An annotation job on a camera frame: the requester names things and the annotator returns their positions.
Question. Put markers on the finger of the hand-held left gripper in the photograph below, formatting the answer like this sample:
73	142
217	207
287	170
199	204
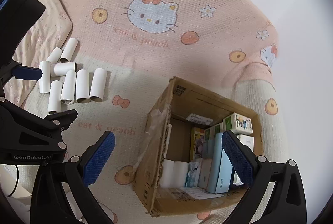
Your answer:
28	73
65	114

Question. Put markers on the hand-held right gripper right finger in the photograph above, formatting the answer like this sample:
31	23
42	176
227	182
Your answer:
235	159

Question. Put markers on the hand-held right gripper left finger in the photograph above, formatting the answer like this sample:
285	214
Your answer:
100	156

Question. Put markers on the pile of white paper tubes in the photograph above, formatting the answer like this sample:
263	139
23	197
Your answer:
82	83

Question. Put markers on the white cardboard tube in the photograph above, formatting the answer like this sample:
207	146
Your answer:
167	170
181	171

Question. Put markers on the brown cardboard box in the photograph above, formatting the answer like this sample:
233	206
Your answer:
153	140

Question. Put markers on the light blue box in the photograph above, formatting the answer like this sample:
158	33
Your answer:
218	161

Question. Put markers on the plain white box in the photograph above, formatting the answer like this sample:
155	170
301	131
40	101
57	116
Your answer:
247	140

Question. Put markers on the pink patterned pillow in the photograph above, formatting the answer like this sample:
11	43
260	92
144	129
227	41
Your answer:
44	31

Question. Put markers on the pale pink box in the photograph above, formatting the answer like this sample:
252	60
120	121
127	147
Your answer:
205	173

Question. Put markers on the green label white box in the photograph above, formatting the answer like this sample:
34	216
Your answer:
213	131

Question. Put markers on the cartoon print white box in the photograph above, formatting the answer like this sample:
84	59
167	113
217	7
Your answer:
238	122

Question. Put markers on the yellow picture box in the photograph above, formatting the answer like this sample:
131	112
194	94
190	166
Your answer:
197	143

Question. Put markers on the clear plastic packet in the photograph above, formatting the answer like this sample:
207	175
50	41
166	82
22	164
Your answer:
193	174

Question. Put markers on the white crumpled paper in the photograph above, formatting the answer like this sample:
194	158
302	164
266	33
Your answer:
10	203

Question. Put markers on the pink cartoon printed blanket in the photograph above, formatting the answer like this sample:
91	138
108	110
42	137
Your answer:
156	62

